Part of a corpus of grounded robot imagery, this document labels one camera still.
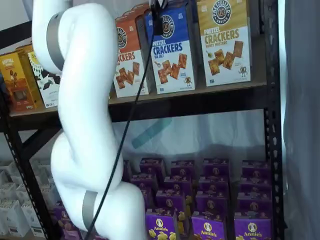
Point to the white paper bag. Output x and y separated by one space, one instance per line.
7 191
42 175
31 220

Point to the purple Annie's snack box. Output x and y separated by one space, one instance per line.
143 181
253 205
211 203
255 185
161 228
207 230
63 215
171 201
151 165
215 167
182 168
255 168
213 185
252 230
177 183

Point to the black metal shelving rack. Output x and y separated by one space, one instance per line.
200 102

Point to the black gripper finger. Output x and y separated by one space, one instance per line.
158 22

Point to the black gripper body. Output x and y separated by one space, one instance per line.
160 3

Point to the particle board shelf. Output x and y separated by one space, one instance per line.
225 87

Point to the Simple Mills sweet thins box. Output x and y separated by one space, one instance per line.
47 85

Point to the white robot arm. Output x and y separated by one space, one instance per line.
82 100

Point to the blue pretzel crackers box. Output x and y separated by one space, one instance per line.
172 50
185 3

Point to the orange yellow snack box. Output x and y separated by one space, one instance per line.
17 82
25 48

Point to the orange pretzel crackers box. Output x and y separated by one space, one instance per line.
140 7
127 15
130 70

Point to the gold pretzel crackers box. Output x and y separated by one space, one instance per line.
225 50

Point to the white boxes stack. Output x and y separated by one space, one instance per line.
11 217

